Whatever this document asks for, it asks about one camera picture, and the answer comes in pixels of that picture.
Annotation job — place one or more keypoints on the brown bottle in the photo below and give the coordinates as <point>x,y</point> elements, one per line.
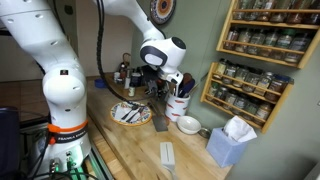
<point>126,65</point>

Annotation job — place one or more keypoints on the green lid spice jar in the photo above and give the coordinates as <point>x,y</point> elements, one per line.
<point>285,41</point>

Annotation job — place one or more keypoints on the small glass bowl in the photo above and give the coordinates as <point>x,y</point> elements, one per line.
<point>204,133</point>

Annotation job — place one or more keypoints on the dark navy bottle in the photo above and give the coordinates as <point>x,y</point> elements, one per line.
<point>135,80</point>

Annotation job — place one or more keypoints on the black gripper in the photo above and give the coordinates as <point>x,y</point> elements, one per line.
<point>160,80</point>

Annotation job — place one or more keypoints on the colourful floral ceramic plate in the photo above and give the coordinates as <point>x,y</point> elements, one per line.
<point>146,117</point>

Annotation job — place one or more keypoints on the wooden spice rack large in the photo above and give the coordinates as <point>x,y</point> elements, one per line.
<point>308,53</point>

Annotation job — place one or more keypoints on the dark brown wooden spoon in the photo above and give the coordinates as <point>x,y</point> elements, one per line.
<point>187,77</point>

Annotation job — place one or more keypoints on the white spice jar green label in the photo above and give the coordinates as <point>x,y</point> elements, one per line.
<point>132,90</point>

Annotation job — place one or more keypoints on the white bucket red chillies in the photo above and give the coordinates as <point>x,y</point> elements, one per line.
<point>176,107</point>

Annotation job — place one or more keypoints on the dark blue chair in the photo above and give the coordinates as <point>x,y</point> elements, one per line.
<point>8,140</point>

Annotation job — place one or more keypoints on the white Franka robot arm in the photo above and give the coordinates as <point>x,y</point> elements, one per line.
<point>63,86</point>

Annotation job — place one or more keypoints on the glass spice jar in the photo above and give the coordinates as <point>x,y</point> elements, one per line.
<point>230,73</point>
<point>295,13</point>
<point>245,38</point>
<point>214,90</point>
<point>252,81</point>
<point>240,104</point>
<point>221,68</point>
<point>264,11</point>
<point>256,43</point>
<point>233,36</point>
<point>230,100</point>
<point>270,41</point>
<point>221,95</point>
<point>278,12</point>
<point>298,48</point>
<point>251,110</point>
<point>240,10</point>
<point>263,114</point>
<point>241,78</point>
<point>264,85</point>
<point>313,15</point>

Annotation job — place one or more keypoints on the blue utensil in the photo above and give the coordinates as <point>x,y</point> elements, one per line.
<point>187,87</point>

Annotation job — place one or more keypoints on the small white jar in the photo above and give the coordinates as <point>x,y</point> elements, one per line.
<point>116,77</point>

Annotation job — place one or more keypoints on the blue lid spice jar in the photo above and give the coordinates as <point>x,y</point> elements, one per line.
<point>276,87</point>

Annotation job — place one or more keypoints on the blue tissue box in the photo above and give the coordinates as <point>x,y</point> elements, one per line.
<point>225,150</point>

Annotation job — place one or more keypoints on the metal fork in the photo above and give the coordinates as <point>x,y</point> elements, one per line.
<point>131,110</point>

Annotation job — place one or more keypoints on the decorative wall plate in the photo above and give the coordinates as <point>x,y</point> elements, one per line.
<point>163,9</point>

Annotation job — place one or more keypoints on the wooden spice rack small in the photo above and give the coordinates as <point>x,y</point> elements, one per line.
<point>280,106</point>

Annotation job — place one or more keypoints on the white tissue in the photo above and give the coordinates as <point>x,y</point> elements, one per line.
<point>238,128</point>

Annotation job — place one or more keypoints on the blue bowl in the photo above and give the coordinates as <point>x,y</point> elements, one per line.
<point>100,83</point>

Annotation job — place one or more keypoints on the white ceramic bowl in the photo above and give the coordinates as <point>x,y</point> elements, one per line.
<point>188,126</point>

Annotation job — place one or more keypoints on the white shaker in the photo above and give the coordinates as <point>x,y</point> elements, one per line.
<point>127,83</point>

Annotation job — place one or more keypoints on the white paper napkin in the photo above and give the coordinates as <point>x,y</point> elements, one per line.
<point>120,108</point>

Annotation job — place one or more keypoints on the white flat scraper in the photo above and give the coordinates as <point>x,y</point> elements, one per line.
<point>166,153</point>

